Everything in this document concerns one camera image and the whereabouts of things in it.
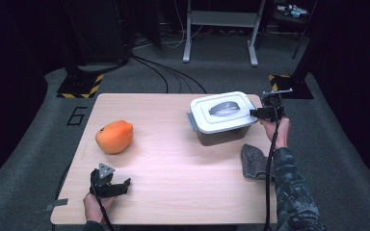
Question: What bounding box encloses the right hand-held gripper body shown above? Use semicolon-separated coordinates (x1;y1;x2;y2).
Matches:
260;88;294;123

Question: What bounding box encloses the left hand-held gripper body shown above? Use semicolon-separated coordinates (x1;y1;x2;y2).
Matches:
90;162;116;198

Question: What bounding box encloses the clear brown storage box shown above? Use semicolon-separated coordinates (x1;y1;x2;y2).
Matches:
187;100;260;147

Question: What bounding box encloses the orange plush toy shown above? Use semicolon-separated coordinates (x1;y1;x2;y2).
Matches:
94;119;134;155

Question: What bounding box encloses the grey towel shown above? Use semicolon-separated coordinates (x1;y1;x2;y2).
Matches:
240;142;278;181

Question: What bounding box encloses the white lid with grey handle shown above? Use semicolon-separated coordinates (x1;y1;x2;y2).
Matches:
190;90;260;135

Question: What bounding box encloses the person's left hand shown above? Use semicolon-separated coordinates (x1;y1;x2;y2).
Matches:
82;192;117;224

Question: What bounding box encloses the person's right hand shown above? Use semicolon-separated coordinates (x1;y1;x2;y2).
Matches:
259;116;292;150

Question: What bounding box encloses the black striped stand base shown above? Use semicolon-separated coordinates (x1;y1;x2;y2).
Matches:
268;74;315;100
56;74;105;99

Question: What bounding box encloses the grey tape piece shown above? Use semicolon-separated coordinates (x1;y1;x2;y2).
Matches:
44;197;69;212

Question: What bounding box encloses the dark curtain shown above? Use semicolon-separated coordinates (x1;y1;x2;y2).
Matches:
312;0;370;206
0;0;50;193

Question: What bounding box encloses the dark shelf with small things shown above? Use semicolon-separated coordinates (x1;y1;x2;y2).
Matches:
271;0;316;35

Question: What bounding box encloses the black cabinet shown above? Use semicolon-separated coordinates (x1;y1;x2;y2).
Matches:
62;0;133;65

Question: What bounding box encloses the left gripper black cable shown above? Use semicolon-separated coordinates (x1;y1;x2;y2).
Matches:
90;184;117;231

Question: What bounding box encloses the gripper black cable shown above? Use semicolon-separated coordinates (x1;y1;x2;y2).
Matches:
264;105;283;231
90;184;117;231

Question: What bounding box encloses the black floor cable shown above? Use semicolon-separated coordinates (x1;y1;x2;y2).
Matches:
132;57;170;94
132;55;194;94
134;55;208;94

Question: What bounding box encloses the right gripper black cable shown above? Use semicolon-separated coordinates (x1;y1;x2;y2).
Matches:
264;105;283;231

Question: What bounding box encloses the white metal table frame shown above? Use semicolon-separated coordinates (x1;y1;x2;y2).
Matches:
182;0;267;67

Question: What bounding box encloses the white cable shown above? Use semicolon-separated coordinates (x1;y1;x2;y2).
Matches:
160;0;204;50

